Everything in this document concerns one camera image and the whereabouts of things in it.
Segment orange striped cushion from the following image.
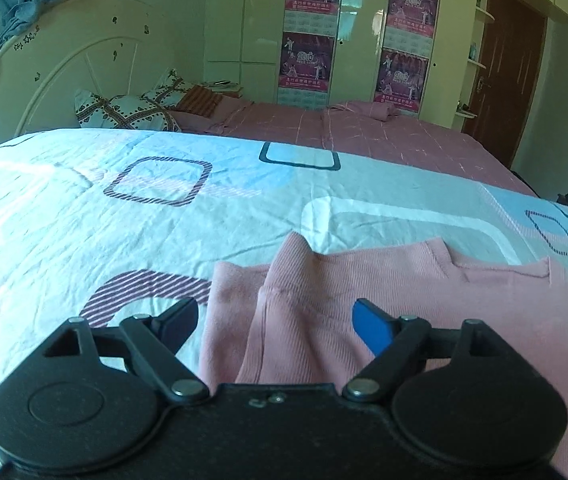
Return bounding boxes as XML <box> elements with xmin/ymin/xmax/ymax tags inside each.
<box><xmin>178</xmin><ymin>85</ymin><xmax>225</xmax><ymax>119</ymax></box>

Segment pink checked bed sheet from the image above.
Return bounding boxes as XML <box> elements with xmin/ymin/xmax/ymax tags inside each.
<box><xmin>169</xmin><ymin>97</ymin><xmax>540</xmax><ymax>197</ymax></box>

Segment patterned light blue bed sheet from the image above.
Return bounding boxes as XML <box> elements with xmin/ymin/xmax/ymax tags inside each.
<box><xmin>0</xmin><ymin>127</ymin><xmax>568</xmax><ymax>476</ymax></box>

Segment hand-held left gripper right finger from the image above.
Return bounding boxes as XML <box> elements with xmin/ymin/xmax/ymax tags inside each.
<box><xmin>342</xmin><ymin>298</ymin><xmax>510</xmax><ymax>405</ymax></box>

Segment folded pink cloth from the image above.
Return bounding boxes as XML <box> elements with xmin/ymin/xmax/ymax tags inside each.
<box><xmin>371</xmin><ymin>101</ymin><xmax>401</xmax><ymax>122</ymax></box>

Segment pink sweatshirt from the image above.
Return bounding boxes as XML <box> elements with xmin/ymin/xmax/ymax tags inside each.
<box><xmin>199</xmin><ymin>232</ymin><xmax>568</xmax><ymax>397</ymax></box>

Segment patterned white pillow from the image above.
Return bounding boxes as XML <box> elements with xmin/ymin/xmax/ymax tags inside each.
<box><xmin>141</xmin><ymin>67</ymin><xmax>199</xmax><ymax>109</ymax></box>
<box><xmin>74</xmin><ymin>88</ymin><xmax>183</xmax><ymax>133</ymax></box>

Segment brown wooden door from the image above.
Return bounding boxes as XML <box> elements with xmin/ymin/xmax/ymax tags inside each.
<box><xmin>464</xmin><ymin>0</ymin><xmax>548</xmax><ymax>172</ymax></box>

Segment cream corner shelf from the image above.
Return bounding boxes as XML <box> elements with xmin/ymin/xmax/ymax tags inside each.
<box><xmin>454</xmin><ymin>0</ymin><xmax>495</xmax><ymax>133</ymax></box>

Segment cream wardrobe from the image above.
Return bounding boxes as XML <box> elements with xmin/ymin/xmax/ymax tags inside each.
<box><xmin>204</xmin><ymin>0</ymin><xmax>568</xmax><ymax>133</ymax></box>

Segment books on nightstand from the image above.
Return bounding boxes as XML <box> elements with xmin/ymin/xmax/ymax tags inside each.
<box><xmin>202</xmin><ymin>79</ymin><xmax>245</xmax><ymax>99</ymax></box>

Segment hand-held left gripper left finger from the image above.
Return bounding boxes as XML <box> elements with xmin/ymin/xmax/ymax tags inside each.
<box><xmin>41</xmin><ymin>297</ymin><xmax>209</xmax><ymax>405</ymax></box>

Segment cream round headboard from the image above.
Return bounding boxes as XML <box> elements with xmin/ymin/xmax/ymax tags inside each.
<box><xmin>0</xmin><ymin>0</ymin><xmax>208</xmax><ymax>137</ymax></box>

